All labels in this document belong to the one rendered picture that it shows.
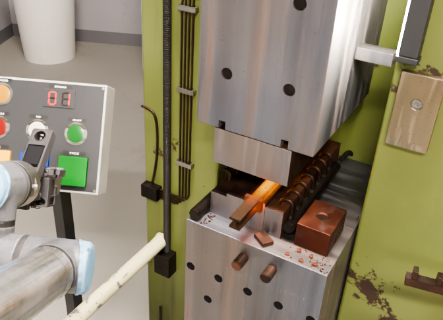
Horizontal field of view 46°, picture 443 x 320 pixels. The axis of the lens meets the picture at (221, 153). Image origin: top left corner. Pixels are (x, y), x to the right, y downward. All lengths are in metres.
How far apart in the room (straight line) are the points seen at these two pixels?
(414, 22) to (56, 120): 0.87
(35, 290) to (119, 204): 2.23
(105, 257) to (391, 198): 1.66
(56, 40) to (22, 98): 3.43
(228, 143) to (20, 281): 0.66
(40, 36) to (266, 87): 3.82
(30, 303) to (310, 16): 0.70
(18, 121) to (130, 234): 1.44
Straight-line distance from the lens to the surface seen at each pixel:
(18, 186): 0.98
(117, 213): 2.91
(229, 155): 1.26
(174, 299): 1.92
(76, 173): 1.38
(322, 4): 1.05
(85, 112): 1.38
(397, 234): 1.36
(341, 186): 1.55
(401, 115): 1.20
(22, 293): 0.74
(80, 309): 1.53
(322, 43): 1.07
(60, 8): 4.79
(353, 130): 1.65
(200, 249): 1.39
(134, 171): 3.25
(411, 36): 1.13
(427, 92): 1.17
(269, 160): 1.21
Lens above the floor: 1.74
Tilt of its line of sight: 30 degrees down
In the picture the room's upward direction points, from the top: 3 degrees clockwise
